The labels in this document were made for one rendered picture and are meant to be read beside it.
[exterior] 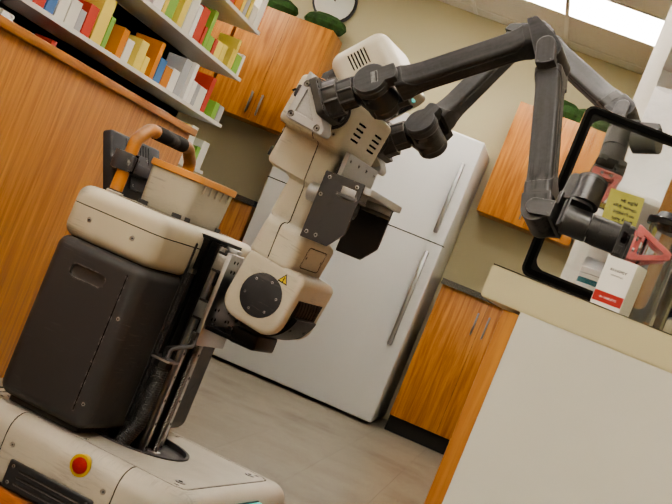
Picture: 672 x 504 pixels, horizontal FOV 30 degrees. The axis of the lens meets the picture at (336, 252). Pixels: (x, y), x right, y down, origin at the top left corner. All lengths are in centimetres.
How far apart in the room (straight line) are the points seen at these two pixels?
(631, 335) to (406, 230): 602
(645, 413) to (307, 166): 161
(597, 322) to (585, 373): 6
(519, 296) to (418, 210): 600
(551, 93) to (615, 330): 117
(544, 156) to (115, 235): 100
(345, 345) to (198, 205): 449
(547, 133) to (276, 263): 74
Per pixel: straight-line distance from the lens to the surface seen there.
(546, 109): 253
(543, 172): 243
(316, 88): 273
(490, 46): 268
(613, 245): 236
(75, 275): 291
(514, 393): 144
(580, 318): 143
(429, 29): 831
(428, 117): 310
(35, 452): 288
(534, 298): 143
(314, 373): 748
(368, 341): 743
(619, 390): 144
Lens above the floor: 89
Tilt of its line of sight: level
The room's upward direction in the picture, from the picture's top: 22 degrees clockwise
